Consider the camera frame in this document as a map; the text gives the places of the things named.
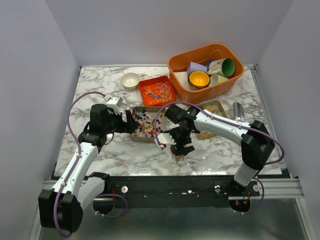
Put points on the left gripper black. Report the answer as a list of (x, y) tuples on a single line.
[(128, 127)]

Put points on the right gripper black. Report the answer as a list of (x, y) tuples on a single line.
[(180, 150)]

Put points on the clear glass jar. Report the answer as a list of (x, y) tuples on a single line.
[(176, 158)]

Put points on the brown tray with lollipops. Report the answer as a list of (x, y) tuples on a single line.
[(145, 116)]

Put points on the orange square candy tray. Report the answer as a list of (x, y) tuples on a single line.
[(157, 91)]

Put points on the gold tin with popsicle candies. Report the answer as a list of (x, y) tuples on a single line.
[(214, 107)]

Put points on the metal scoop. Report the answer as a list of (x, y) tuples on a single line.
[(239, 114)]

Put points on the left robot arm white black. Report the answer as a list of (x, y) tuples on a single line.
[(62, 206)]

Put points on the white ceramic bowl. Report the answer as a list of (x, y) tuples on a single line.
[(130, 81)]

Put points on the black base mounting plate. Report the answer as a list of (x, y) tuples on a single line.
[(194, 191)]

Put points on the yellow inside bowl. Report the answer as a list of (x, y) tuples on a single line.
[(198, 80)]

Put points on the cream cup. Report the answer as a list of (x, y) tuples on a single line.
[(217, 79)]

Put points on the large orange plastic bin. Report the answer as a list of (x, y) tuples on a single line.
[(178, 65)]

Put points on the lavender cup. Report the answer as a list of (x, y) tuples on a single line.
[(196, 67)]

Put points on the blue cup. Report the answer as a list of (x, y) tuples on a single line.
[(209, 62)]

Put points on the floral mug green inside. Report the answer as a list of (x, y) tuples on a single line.
[(224, 67)]

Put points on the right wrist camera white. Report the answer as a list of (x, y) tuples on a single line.
[(164, 139)]

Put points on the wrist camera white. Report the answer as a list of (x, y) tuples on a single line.
[(164, 139), (114, 102)]

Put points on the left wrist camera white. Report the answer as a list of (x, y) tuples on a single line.
[(114, 102)]

